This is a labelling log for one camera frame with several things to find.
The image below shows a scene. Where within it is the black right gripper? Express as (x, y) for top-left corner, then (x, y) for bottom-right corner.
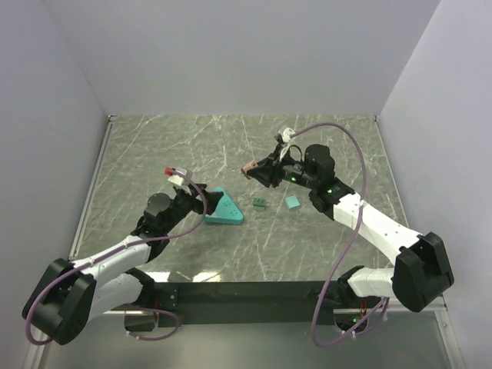
(246, 145), (317, 191)

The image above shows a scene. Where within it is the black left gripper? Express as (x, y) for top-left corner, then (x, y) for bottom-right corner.
(162, 182), (223, 234)

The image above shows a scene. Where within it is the pink plug adapter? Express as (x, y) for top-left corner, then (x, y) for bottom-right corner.
(241, 161), (257, 177)

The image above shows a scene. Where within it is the teal triangular power strip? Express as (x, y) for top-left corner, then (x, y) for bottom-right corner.
(205, 187), (244, 225)

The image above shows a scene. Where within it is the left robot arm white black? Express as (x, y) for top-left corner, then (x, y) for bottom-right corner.
(22, 184), (223, 346)

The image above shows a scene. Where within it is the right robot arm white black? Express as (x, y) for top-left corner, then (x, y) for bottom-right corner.
(241, 144), (454, 312)

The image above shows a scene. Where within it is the green plug adapter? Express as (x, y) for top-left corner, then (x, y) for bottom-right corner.
(252, 198), (266, 211)

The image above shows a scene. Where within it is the teal plug adapter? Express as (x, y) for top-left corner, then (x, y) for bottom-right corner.
(285, 195), (301, 210)

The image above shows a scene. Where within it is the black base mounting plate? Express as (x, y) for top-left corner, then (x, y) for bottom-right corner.
(133, 281), (324, 324)

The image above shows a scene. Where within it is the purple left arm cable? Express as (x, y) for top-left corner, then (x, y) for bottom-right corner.
(25, 171), (208, 345)

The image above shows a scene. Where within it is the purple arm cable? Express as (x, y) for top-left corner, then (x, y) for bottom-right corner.
(288, 122), (387, 347)
(25, 171), (208, 345)

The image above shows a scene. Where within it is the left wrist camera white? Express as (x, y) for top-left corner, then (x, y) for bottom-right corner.
(164, 167), (192, 194)

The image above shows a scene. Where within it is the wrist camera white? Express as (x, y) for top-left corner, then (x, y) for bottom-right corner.
(274, 127), (296, 161)
(164, 167), (192, 194)

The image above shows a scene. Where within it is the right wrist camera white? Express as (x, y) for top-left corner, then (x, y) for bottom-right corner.
(274, 127), (296, 161)

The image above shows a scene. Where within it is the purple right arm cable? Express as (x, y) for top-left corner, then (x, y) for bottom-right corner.
(288, 122), (387, 347)

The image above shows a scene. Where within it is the aluminium frame rail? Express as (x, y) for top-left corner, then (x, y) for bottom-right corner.
(333, 296), (448, 314)

